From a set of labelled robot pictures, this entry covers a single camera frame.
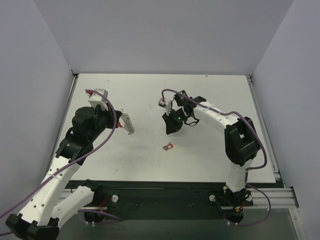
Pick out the metal chain keyring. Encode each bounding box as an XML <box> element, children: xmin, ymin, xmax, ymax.
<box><xmin>120</xmin><ymin>109</ymin><xmax>135</xmax><ymax>135</ymax></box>

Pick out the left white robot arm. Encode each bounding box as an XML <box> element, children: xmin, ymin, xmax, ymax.
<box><xmin>5</xmin><ymin>104</ymin><xmax>123</xmax><ymax>240</ymax></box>

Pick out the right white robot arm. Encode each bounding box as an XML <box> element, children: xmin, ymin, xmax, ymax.
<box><xmin>158</xmin><ymin>90</ymin><xmax>261</xmax><ymax>200</ymax></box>

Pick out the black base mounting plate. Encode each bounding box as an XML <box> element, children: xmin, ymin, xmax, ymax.
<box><xmin>67</xmin><ymin>179</ymin><xmax>263</xmax><ymax>222</ymax></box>

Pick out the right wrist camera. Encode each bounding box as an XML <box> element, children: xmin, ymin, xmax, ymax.
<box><xmin>158</xmin><ymin>98</ymin><xmax>173</xmax><ymax>116</ymax></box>

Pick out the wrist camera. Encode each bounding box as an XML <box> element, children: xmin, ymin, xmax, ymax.
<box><xmin>158</xmin><ymin>98</ymin><xmax>173</xmax><ymax>116</ymax></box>
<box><xmin>87</xmin><ymin>88</ymin><xmax>108</xmax><ymax>111</ymax></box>

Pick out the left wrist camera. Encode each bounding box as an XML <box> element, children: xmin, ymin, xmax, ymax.
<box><xmin>87</xmin><ymin>88</ymin><xmax>108</xmax><ymax>111</ymax></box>

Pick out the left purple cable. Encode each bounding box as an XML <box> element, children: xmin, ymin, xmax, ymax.
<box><xmin>0</xmin><ymin>89</ymin><xmax>117</xmax><ymax>221</ymax></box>

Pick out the purple cable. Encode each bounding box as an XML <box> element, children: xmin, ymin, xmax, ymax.
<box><xmin>0</xmin><ymin>89</ymin><xmax>117</xmax><ymax>221</ymax></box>
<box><xmin>161</xmin><ymin>89</ymin><xmax>272</xmax><ymax>227</ymax></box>

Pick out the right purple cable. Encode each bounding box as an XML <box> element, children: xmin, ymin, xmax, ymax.
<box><xmin>161</xmin><ymin>89</ymin><xmax>272</xmax><ymax>227</ymax></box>

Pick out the aluminium frame rail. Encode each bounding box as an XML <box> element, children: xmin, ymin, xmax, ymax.
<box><xmin>249</xmin><ymin>187</ymin><xmax>299</xmax><ymax>209</ymax></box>

